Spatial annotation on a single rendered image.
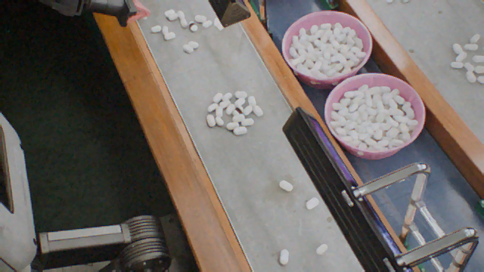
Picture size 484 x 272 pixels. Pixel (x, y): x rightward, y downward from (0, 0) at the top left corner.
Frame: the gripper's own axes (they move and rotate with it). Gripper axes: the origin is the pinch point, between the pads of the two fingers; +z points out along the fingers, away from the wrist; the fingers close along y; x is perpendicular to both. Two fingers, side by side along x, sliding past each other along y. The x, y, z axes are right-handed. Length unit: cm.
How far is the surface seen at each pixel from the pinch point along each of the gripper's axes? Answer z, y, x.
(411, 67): 54, -49, -32
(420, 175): 11, -92, -38
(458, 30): 71, -42, -43
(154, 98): -0.4, -23.5, 12.7
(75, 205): 15, 0, 100
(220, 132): 11.3, -42.2, 6.0
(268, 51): 28.8, -23.0, -11.2
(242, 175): 11, -58, 6
